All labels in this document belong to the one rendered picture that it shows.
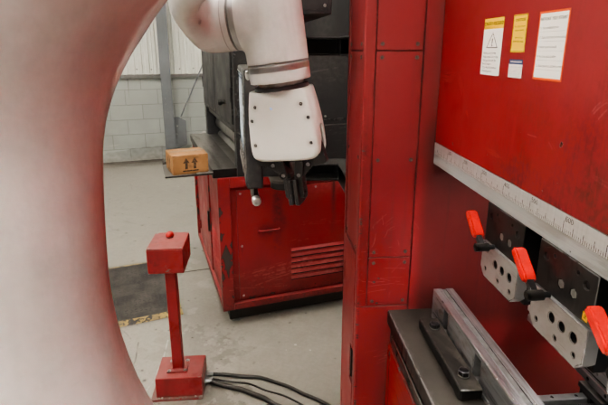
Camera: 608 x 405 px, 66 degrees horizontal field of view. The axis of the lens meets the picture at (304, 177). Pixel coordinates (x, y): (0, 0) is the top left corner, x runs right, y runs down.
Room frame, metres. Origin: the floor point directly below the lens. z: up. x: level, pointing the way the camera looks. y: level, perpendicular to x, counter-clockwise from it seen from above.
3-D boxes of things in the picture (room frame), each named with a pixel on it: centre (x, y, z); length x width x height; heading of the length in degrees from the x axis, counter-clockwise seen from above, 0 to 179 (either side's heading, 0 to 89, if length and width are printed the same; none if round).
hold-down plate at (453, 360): (1.06, -0.37, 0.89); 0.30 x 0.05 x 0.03; 5
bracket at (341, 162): (1.74, -0.10, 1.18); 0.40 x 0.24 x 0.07; 5
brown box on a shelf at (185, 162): (2.63, 0.67, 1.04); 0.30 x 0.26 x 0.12; 19
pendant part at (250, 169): (1.62, 0.16, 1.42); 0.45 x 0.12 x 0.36; 10
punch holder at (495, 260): (0.89, -0.44, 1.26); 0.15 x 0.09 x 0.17; 5
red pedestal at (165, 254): (2.03, 0.63, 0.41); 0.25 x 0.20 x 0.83; 95
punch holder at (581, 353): (0.69, -0.46, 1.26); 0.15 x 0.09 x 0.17; 5
